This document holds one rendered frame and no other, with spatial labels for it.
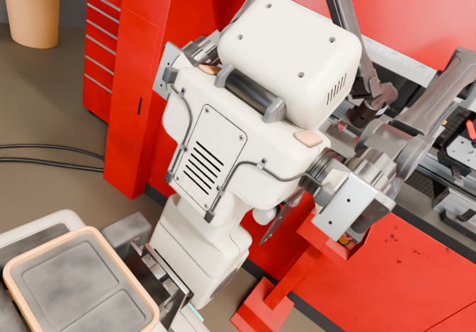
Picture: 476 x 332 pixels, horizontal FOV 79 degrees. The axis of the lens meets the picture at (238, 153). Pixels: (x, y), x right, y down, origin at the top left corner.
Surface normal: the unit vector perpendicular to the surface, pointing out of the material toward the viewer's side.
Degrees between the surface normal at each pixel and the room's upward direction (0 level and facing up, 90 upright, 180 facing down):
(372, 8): 90
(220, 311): 0
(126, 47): 90
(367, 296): 90
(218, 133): 82
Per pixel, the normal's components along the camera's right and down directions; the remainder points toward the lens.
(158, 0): -0.47, 0.38
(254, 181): -0.55, 0.18
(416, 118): -0.08, -0.65
